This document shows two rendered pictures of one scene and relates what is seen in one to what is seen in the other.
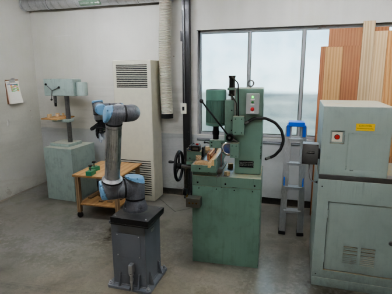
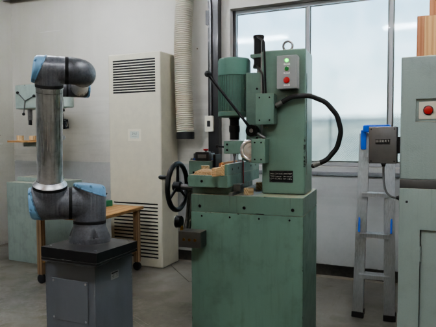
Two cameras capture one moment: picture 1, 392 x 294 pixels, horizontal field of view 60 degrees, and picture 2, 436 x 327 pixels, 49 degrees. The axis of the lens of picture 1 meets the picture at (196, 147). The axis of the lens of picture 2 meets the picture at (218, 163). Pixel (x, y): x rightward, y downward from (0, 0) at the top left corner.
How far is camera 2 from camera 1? 78 cm
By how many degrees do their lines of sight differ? 12
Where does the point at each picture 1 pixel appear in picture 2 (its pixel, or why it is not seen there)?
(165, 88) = (183, 93)
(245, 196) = (278, 229)
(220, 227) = (237, 286)
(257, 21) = not seen: outside the picture
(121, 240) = (59, 290)
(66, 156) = not seen: hidden behind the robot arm
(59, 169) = (24, 215)
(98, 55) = (94, 54)
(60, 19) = (48, 9)
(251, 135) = (288, 126)
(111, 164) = (45, 154)
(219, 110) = (237, 90)
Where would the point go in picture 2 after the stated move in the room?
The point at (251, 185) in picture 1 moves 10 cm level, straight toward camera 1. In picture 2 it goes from (286, 209) to (283, 212)
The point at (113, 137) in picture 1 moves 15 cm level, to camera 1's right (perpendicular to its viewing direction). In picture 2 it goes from (45, 106) to (80, 106)
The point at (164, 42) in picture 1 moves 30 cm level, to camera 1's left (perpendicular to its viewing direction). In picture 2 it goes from (182, 26) to (146, 27)
